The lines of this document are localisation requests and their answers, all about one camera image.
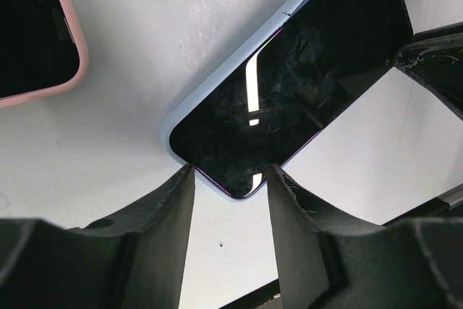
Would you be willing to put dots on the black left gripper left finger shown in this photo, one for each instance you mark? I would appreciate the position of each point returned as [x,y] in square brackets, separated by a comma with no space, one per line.
[132,258]

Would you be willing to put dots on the pale pink smartphone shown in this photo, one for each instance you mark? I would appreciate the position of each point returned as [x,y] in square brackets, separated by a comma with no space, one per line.
[32,26]

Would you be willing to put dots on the translucent blue phone case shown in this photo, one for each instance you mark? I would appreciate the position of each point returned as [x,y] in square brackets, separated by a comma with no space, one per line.
[231,70]

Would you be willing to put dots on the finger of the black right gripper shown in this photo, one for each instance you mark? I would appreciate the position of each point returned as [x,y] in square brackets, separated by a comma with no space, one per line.
[433,59]

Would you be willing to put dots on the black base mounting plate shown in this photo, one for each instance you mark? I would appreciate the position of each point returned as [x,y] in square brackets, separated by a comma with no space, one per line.
[265,297]

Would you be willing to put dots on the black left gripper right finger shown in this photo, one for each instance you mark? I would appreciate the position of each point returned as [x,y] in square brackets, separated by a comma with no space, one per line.
[328,258]

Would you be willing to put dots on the dark blue smartphone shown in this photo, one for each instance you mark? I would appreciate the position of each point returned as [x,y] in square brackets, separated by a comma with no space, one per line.
[322,59]

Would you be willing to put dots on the aluminium front frame rail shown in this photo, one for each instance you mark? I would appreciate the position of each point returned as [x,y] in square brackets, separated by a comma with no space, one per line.
[453,197]

